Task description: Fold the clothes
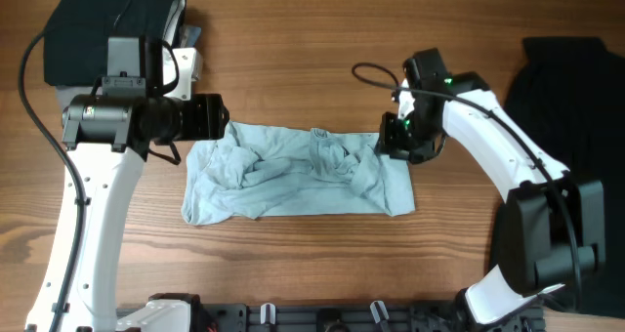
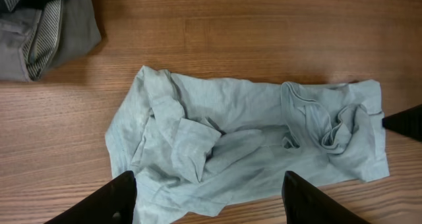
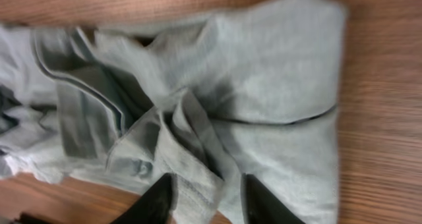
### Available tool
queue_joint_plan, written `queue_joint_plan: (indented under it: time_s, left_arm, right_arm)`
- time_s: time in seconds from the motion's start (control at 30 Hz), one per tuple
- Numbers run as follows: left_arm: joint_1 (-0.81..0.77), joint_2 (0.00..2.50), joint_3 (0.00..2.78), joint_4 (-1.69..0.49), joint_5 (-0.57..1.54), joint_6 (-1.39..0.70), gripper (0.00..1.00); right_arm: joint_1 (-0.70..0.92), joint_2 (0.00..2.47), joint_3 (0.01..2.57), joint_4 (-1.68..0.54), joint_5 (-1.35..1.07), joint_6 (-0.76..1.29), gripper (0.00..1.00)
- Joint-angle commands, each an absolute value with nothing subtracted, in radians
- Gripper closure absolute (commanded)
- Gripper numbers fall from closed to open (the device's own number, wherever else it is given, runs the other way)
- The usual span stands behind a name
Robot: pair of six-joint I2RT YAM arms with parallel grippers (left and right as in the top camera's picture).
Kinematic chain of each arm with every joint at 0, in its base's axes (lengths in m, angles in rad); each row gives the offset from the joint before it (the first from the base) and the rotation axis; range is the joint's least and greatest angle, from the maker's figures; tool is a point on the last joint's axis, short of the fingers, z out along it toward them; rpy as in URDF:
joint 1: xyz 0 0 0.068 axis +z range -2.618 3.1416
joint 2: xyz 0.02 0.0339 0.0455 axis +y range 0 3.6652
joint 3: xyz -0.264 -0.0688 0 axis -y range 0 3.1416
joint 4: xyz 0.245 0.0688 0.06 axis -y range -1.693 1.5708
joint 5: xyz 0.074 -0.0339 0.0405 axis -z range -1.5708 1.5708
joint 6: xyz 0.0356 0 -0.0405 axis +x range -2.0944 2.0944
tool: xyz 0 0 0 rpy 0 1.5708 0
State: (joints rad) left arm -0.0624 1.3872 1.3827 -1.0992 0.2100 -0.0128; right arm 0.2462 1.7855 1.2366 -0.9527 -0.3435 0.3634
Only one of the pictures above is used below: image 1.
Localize light blue t-shirt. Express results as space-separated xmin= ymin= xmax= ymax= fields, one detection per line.
xmin=182 ymin=122 xmax=416 ymax=226

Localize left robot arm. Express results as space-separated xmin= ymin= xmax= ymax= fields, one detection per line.
xmin=25 ymin=37 xmax=229 ymax=331

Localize black t-shirt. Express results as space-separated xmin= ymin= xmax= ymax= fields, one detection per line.
xmin=504 ymin=37 xmax=624 ymax=318

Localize folded blue garment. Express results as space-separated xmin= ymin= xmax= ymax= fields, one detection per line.
xmin=179 ymin=24 xmax=201 ymax=48

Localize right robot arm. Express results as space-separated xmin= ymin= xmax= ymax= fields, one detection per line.
xmin=376 ymin=48 xmax=606 ymax=331

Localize folded dark green trousers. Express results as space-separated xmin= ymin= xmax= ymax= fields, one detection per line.
xmin=44 ymin=0 xmax=187 ymax=86

